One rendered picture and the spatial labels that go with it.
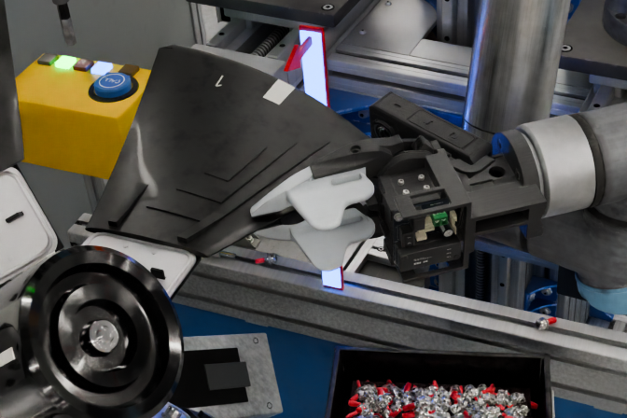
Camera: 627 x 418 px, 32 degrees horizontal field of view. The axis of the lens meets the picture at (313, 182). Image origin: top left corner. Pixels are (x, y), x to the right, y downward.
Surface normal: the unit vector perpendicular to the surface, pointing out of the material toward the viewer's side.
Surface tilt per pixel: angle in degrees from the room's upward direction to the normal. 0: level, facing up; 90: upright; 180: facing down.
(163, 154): 7
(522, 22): 77
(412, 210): 6
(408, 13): 0
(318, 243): 10
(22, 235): 54
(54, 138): 90
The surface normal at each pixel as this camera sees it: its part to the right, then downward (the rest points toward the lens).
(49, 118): -0.39, 0.58
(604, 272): -0.59, 0.53
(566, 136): 0.00, -0.59
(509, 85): -0.20, 0.41
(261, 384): 0.66, -0.37
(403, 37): -0.07, -0.80
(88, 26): 0.92, 0.18
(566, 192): 0.23, 0.48
